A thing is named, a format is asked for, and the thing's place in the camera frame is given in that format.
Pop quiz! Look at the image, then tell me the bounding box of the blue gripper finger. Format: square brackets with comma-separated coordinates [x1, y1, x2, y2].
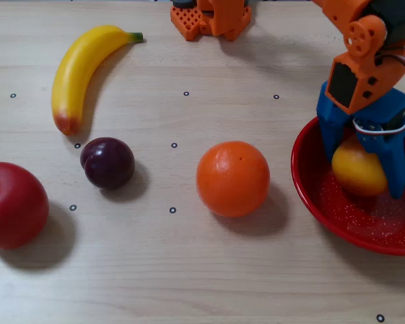
[352, 116, 405, 200]
[319, 119, 352, 163]

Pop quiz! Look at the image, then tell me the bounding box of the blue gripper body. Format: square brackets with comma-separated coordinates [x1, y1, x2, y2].
[316, 80, 405, 123]

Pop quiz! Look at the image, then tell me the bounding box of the yellow orange toy peach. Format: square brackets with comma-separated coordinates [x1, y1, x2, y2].
[331, 134, 389, 197]

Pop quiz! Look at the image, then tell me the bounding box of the orange robot base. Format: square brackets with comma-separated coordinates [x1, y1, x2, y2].
[169, 0, 252, 42]

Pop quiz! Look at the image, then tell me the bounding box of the red speckled bowl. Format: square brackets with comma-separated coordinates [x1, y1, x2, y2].
[290, 113, 405, 257]

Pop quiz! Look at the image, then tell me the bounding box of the orange toy orange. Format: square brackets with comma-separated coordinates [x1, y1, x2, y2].
[196, 140, 271, 218]

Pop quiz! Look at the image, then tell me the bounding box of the dark purple toy plum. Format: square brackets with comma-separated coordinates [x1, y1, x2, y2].
[80, 136, 136, 190]

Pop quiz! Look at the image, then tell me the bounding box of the yellow toy banana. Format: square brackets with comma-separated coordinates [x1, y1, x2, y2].
[51, 24, 144, 136]

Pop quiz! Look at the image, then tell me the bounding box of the red toy apple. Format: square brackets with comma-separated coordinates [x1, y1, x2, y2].
[0, 161, 50, 250]

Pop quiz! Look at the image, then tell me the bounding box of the white red servo cable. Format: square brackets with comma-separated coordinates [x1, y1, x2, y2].
[352, 43, 405, 136]

